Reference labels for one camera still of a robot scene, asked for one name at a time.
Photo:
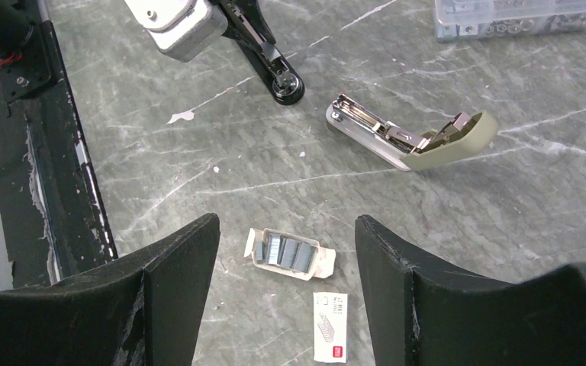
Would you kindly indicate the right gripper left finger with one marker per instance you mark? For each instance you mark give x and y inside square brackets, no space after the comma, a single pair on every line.
[142,309]

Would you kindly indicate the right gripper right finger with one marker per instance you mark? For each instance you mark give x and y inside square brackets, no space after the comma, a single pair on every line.
[424,310]

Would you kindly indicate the white staple box sleeve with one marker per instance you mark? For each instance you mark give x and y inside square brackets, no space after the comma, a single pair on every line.
[330,327]

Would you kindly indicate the staple tray with staples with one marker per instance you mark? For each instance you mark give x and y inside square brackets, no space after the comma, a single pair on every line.
[289,254]

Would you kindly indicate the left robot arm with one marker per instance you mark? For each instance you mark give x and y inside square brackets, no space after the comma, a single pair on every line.
[180,29]

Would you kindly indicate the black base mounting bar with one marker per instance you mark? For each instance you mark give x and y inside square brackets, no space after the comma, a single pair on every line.
[53,222]

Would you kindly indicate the clear plastic organizer box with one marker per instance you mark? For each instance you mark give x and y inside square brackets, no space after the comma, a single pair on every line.
[481,19]

